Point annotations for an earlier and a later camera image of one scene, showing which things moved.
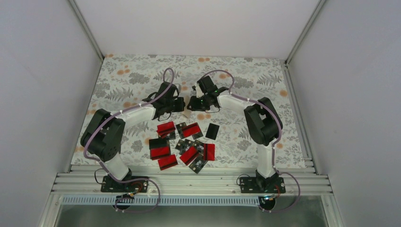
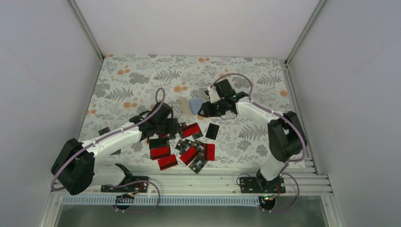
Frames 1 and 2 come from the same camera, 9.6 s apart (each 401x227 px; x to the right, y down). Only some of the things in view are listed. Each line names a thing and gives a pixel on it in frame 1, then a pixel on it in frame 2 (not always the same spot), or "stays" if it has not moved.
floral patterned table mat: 215,136 stays
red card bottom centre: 189,155 stays
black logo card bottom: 197,166 stays
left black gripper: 180,106 -> 174,126
